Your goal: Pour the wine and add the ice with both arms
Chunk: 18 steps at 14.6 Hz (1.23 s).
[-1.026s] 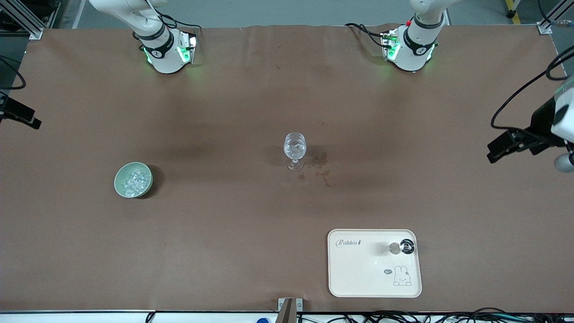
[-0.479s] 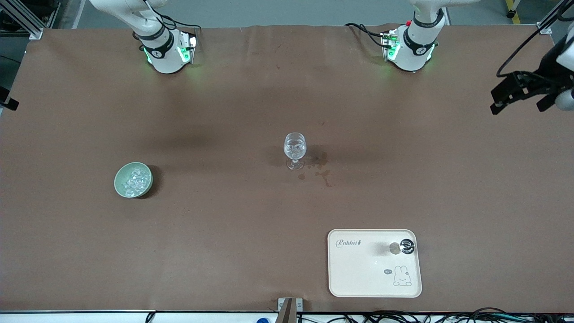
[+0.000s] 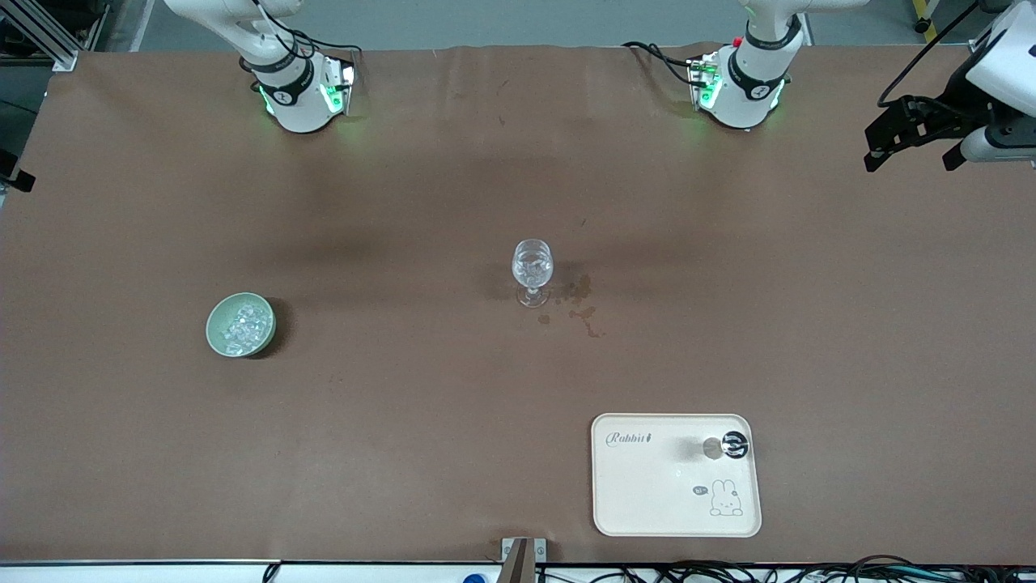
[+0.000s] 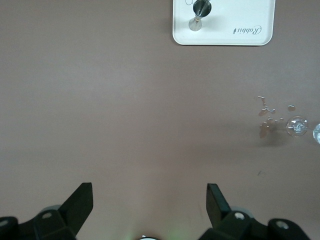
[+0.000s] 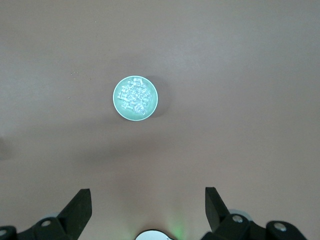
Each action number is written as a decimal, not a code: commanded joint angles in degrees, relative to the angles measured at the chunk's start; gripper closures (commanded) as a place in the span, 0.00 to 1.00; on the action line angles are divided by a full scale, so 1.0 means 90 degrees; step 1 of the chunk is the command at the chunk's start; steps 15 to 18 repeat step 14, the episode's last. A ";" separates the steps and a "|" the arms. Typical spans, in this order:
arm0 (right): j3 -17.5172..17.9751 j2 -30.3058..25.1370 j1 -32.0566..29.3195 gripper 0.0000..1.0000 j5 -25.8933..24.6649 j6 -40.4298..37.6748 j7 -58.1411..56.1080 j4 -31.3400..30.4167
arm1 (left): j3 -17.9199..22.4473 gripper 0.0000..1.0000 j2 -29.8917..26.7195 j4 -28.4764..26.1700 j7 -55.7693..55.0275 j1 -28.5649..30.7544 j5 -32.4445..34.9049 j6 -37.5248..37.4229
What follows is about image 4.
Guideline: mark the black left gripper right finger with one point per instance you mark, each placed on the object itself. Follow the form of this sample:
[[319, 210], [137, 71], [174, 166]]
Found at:
[[237, 225]]

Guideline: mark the steel double jigger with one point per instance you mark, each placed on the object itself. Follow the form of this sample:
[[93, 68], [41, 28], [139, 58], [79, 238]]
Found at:
[[200, 10]]

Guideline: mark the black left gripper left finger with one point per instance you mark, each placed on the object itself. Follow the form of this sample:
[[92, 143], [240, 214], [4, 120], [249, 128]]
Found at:
[[60, 220]]

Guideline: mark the brown table mat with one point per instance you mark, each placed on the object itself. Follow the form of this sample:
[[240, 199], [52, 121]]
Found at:
[[125, 100]]

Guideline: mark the clear wine glass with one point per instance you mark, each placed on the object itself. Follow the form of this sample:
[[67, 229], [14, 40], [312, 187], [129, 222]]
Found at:
[[297, 126]]

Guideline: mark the cream rabbit print tray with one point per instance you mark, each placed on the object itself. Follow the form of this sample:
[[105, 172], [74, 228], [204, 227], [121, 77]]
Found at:
[[237, 15]]

